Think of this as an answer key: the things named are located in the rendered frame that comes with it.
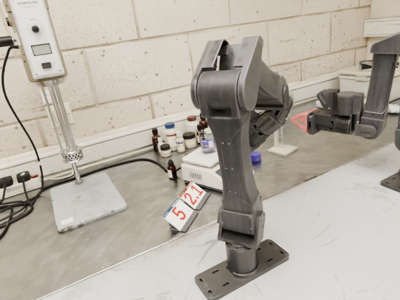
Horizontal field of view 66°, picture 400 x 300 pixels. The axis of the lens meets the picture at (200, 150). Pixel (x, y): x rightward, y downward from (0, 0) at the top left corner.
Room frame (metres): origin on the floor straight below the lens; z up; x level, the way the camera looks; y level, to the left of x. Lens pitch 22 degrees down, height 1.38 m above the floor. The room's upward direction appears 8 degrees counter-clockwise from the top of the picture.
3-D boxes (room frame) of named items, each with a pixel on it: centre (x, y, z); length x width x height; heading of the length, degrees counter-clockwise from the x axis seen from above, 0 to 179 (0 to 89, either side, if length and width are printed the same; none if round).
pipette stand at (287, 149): (1.07, -0.31, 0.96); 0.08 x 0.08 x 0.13; 39
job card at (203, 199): (0.79, 0.03, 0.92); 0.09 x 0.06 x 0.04; 156
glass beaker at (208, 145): (0.94, -0.03, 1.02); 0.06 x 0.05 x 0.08; 51
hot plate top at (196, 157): (0.92, -0.02, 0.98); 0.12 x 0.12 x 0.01; 50
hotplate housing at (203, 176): (0.91, -0.04, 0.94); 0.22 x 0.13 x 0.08; 50
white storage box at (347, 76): (1.67, -1.04, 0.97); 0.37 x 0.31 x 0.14; 119
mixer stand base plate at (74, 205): (0.89, 0.39, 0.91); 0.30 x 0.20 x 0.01; 26
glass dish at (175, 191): (0.84, 0.08, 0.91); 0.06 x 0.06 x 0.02
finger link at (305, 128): (0.99, -0.37, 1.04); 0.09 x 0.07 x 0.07; 39
